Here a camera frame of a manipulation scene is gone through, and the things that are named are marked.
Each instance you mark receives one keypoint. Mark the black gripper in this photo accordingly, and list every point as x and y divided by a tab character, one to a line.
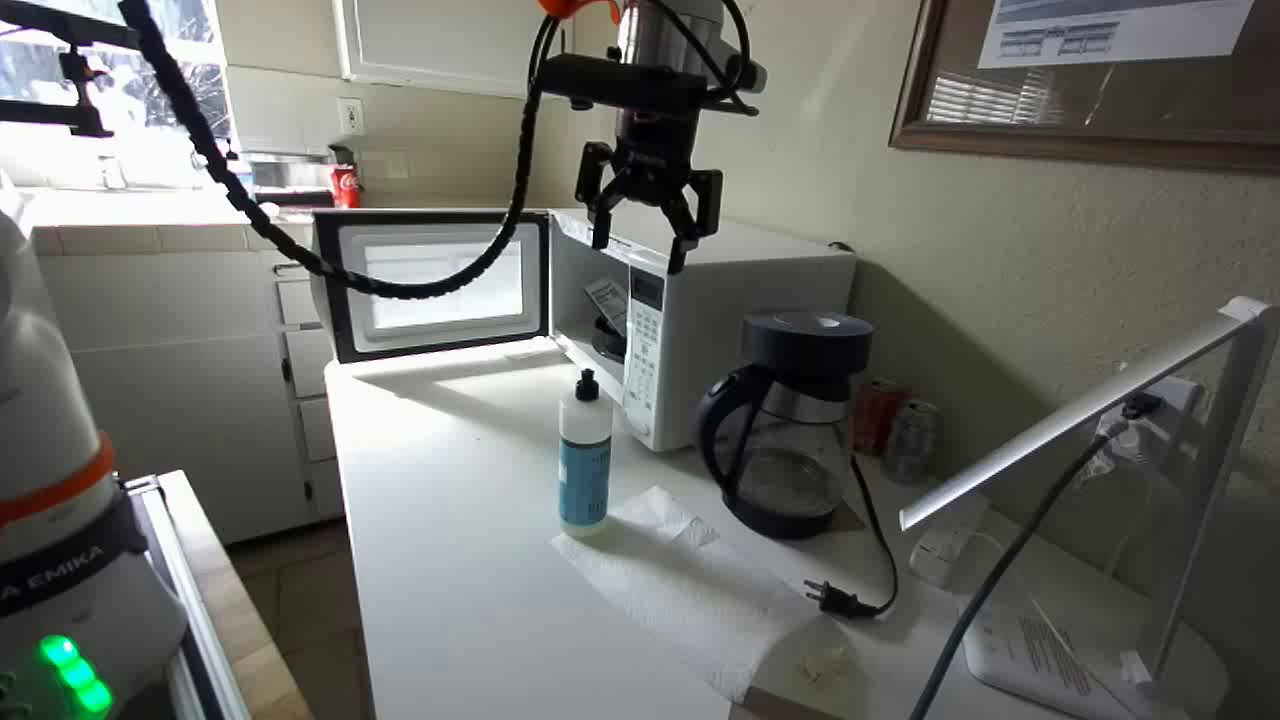
660	143

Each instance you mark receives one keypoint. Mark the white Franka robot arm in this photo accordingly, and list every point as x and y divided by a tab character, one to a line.
48	467

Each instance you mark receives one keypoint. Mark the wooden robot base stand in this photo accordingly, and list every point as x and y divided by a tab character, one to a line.
225	614

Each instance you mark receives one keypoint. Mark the white microwave oven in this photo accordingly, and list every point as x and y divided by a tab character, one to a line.
746	284

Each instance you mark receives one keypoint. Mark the microwave door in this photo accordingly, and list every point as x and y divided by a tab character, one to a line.
335	284

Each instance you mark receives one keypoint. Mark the black glass electric kettle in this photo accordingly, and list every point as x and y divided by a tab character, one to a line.
801	352

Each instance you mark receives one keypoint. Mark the white bottle blue label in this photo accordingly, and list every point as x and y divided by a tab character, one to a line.
584	467

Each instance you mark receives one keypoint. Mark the red fire extinguisher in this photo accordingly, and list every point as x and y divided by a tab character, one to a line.
345	183

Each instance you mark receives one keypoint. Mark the red can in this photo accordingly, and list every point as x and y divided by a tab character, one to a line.
873	416

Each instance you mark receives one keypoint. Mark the grey can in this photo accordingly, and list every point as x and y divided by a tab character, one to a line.
915	443

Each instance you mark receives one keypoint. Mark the white drawer cabinet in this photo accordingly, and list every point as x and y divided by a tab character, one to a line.
172	374

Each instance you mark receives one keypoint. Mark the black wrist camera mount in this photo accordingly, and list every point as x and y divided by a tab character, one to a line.
624	82

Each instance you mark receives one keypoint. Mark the wooden framed wall picture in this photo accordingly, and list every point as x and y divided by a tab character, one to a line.
915	115

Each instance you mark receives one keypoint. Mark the white wall switch plate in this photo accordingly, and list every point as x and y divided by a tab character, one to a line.
350	118

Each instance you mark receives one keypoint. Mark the white wall power outlet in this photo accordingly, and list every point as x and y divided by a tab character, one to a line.
1175	398

